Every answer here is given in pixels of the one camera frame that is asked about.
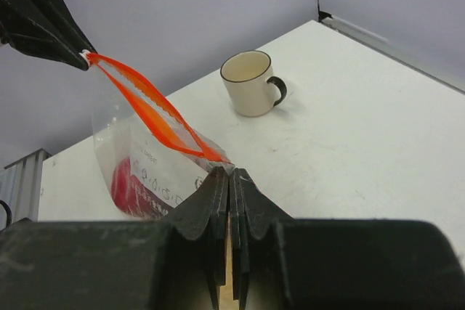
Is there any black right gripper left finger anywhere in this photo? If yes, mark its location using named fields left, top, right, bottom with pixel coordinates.
left=159, top=167, right=229, bottom=241

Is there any clear zip bag orange seal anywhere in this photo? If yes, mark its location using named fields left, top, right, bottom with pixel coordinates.
left=83, top=50, right=234, bottom=212

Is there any cream mug black handle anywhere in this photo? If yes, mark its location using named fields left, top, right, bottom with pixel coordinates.
left=219, top=50, right=288, bottom=117

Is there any aluminium front rail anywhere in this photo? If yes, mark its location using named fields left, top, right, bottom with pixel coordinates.
left=1, top=149, right=50, bottom=230

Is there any fake red apple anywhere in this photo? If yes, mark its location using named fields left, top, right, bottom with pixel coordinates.
left=110, top=158, right=171, bottom=220

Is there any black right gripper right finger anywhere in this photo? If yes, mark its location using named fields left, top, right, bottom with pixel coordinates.
left=229, top=168, right=292, bottom=240

